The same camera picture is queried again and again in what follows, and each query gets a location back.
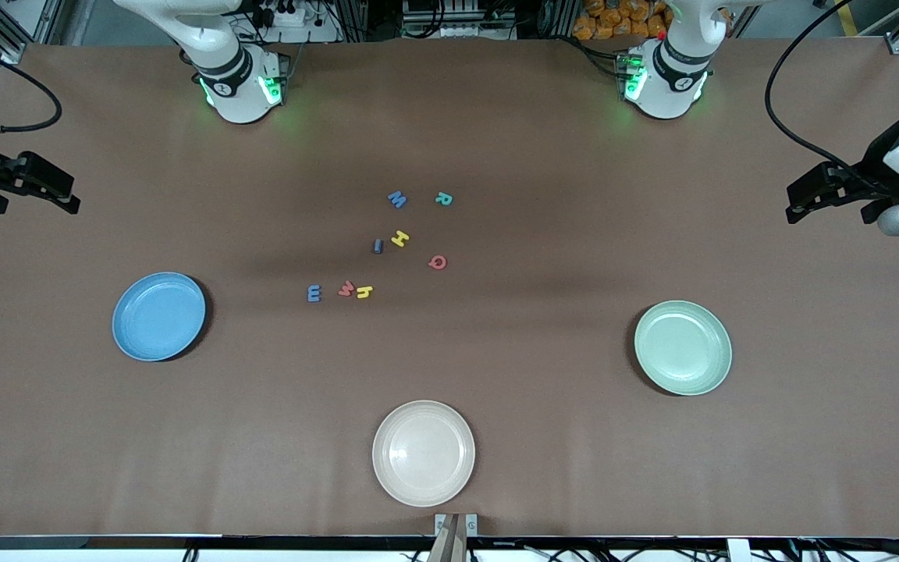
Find blue plate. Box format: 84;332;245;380
112;272;207;362

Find light green plate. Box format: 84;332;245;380
634;301;733;397

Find orange packaged items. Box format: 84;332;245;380
572;0;673;41

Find white power strip with plugs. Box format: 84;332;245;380
251;0;341;44

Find brown table cover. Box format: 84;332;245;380
0;39;899;541

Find long white power strip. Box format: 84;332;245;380
438;23;517;40

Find beige plate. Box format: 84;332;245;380
372;400;476;508

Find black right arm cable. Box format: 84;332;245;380
0;33;62;135

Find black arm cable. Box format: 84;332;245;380
765;0;856;174
0;33;62;135

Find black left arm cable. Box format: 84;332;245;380
765;0;856;174

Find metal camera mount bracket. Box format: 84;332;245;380
428;513;478;562

